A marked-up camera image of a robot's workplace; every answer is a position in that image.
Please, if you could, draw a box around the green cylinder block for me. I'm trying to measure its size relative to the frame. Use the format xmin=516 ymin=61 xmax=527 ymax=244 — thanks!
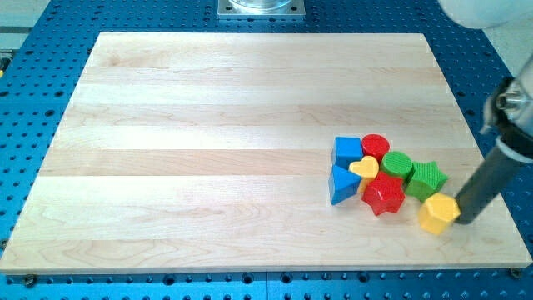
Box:
xmin=380 ymin=151 xmax=413 ymax=179

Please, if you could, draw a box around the yellow heart block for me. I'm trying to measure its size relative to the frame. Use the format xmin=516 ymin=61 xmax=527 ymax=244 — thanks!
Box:
xmin=348 ymin=156 xmax=380 ymax=194

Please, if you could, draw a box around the blue perforated table plate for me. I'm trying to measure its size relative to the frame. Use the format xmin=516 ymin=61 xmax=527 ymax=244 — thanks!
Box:
xmin=1 ymin=0 xmax=532 ymax=299

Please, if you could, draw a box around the green star block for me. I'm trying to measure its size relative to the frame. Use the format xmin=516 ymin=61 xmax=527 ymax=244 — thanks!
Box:
xmin=404 ymin=162 xmax=448 ymax=203

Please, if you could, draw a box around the yellow hexagon block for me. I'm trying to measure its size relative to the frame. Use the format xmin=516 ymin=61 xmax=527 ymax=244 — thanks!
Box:
xmin=417 ymin=192 xmax=461 ymax=235

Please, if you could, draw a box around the red star block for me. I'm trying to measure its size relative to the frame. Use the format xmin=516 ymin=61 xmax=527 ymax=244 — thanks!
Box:
xmin=362 ymin=171 xmax=406 ymax=216

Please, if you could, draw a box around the red cylinder block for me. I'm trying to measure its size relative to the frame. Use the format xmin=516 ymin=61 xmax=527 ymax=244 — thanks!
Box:
xmin=361 ymin=133 xmax=391 ymax=163

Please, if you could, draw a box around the blue triangle block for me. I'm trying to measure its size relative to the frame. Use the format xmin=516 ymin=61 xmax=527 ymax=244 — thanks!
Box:
xmin=328 ymin=165 xmax=362 ymax=205

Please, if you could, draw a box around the wooden board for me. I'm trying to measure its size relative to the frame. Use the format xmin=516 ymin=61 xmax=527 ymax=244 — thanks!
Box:
xmin=1 ymin=32 xmax=531 ymax=275

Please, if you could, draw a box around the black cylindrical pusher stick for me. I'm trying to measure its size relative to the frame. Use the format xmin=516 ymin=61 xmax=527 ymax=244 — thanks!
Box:
xmin=456 ymin=143 xmax=524 ymax=224

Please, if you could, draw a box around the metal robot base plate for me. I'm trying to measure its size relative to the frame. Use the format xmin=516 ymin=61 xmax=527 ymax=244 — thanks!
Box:
xmin=217 ymin=0 xmax=306 ymax=19

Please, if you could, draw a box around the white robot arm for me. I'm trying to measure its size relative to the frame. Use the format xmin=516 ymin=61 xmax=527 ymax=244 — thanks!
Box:
xmin=438 ymin=0 xmax=532 ymax=225

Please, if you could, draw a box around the blue cube block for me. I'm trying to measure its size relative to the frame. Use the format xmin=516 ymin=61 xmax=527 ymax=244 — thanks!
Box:
xmin=331 ymin=137 xmax=363 ymax=169

